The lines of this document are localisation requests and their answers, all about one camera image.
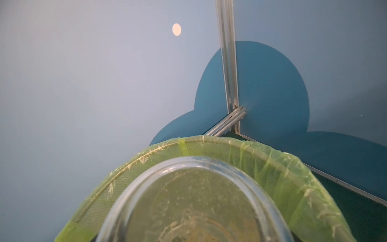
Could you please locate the red lid oatmeal jar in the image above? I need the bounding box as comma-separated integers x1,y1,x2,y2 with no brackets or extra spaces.
96,156,293,242

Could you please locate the mesh bin green bag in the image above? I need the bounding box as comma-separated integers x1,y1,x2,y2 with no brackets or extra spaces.
55,135,354,242

